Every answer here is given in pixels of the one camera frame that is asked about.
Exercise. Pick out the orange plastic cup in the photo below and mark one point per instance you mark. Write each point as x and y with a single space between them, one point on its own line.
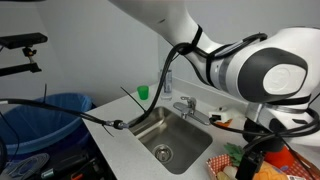
225 123

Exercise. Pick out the clear water bottle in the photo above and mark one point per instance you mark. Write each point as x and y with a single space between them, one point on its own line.
167 88

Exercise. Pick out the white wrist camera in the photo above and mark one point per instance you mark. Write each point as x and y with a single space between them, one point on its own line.
221 115

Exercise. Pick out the black tool pile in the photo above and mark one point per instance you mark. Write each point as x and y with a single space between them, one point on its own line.
76 166

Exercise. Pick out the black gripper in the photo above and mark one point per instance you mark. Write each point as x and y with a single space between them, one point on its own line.
249 165

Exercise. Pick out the orange pineapple plushie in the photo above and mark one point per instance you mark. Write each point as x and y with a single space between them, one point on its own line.
271 173

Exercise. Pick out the red round plushie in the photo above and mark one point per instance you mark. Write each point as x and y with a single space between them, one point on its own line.
281 158

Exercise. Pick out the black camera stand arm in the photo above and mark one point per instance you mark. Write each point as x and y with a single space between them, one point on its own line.
16 69

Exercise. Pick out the chrome sink faucet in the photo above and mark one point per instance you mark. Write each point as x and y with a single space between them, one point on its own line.
191 113

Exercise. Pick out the trash bin with blue bag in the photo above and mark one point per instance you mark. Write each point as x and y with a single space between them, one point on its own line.
40 126

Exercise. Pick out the stainless steel sink basin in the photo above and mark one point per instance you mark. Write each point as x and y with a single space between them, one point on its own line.
180 136

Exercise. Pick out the metal sink drain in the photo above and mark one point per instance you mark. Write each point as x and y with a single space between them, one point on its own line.
163 153

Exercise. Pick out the basket of toy food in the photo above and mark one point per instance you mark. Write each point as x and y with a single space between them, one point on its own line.
218 163

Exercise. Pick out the black bar camera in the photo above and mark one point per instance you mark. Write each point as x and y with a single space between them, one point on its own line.
20 40

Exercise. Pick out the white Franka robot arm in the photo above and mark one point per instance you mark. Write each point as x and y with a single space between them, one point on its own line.
253 70

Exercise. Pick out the green plastic cup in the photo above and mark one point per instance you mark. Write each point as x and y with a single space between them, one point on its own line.
143 93

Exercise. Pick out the yellow banana plushie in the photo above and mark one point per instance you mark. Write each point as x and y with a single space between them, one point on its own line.
228 173

